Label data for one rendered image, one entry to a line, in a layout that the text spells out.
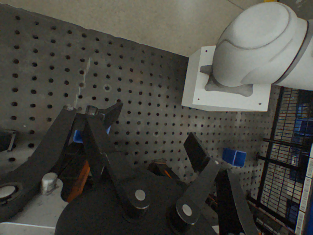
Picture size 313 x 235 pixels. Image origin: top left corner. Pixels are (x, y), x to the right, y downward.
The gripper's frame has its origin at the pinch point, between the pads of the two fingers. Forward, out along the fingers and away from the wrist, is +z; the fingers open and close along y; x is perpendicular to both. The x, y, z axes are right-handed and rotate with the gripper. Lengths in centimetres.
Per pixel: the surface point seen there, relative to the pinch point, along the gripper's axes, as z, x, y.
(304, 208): 23, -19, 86
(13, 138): 18, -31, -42
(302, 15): 174, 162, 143
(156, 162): 32.2, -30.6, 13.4
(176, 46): 141, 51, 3
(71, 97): 28.7, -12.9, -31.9
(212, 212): 4.2, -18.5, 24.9
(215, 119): 54, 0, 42
